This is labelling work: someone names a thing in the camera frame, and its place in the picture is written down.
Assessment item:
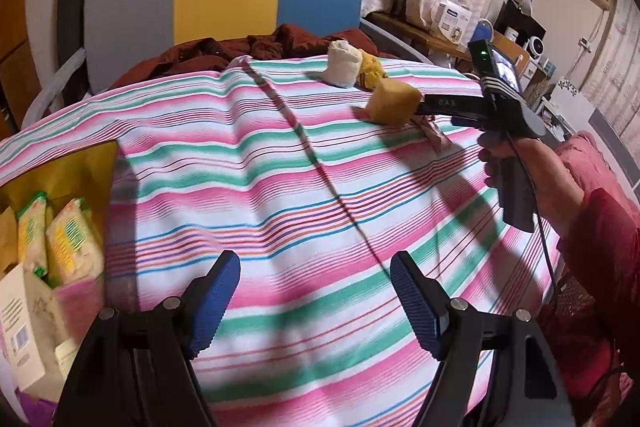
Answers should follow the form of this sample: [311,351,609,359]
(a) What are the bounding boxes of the pink striped sock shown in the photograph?
[410,115,452,153]

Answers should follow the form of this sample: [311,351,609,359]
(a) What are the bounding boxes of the orange sponge block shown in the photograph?
[366,78,422,127]

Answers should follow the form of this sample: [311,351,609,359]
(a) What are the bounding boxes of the purple snack packet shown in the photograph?
[15,390,58,427]

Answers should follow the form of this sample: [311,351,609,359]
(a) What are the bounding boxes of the red sleeve forearm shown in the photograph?
[540,131,639,425]

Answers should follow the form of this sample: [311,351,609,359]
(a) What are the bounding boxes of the right hand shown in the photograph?
[477,132,585,237]

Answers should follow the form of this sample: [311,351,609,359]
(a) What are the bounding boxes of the small white fan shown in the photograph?
[525,36,544,61]

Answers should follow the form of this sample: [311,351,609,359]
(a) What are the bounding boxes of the blue kettle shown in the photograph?
[469,18,494,42]

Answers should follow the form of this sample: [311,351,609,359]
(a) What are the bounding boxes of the white product box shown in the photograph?
[430,0,472,44]

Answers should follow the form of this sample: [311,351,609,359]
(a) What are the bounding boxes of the green yellow snack packet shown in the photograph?
[46,198,104,284]
[17,192,48,279]

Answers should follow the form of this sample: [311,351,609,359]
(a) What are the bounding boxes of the wooden desk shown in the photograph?
[360,12,471,65]

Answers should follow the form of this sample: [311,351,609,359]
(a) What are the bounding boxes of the yellow rolled sock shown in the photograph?
[357,49,387,91]

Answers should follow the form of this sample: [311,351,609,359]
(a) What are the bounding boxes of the large white carton box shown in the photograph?
[0,263,70,402]

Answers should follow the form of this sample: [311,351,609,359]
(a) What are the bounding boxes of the cream rolled sock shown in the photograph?
[322,40,362,89]

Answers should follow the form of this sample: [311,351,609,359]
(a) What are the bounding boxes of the striped bed sheet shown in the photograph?
[1,57,559,426]

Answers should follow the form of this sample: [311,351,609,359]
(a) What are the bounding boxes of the dark red blanket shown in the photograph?
[110,24,395,90]

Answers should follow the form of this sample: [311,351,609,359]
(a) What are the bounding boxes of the wooden wardrobe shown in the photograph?
[0,0,41,139]

